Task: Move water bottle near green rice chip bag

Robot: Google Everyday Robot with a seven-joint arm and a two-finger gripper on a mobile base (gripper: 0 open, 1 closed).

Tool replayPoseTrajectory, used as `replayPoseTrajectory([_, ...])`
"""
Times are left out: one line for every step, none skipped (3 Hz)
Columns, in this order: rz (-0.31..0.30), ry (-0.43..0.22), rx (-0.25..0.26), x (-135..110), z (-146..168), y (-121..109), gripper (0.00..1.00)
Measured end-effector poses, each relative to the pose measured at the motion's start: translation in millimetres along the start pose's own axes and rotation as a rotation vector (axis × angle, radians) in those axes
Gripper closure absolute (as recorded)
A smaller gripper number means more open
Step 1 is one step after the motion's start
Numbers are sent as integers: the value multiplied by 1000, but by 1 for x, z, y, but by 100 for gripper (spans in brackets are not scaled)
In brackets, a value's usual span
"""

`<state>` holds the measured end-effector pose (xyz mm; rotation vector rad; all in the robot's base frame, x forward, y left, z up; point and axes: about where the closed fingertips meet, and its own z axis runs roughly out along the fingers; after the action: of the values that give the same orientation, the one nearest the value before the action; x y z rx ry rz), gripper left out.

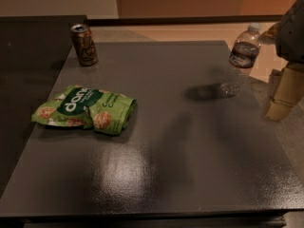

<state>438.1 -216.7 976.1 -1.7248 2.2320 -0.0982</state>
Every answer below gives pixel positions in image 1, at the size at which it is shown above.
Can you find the brown soda can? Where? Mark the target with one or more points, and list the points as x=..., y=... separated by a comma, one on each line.
x=83, y=44

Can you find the green rice chip bag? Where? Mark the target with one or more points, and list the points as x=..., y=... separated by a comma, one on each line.
x=88, y=108

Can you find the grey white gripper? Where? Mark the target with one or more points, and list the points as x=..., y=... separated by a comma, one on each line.
x=292, y=37

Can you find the clear plastic water bottle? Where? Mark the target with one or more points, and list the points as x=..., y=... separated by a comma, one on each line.
x=242, y=59

